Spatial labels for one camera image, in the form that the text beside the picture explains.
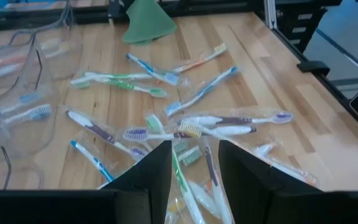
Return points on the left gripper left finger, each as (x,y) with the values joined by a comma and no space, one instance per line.
(154,177)

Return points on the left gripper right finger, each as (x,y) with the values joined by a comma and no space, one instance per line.
(244,186)

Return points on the blue white toothbrush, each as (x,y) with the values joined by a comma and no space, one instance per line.
(145,65)
(95,161)
(40,112)
(204,91)
(30,98)

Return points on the orange white toothbrush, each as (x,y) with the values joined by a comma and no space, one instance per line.
(291,172)
(14,59)
(204,199)
(197,63)
(3,72)

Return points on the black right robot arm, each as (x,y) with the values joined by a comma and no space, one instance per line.
(113,9)

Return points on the clear plastic bin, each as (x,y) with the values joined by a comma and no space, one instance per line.
(47,130)
(61,65)
(26,174)

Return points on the green cloth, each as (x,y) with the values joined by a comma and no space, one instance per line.
(148,21)

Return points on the black edge bracket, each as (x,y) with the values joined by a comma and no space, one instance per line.
(312,67)

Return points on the silver aluminium post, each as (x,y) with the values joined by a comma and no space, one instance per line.
(269,14)

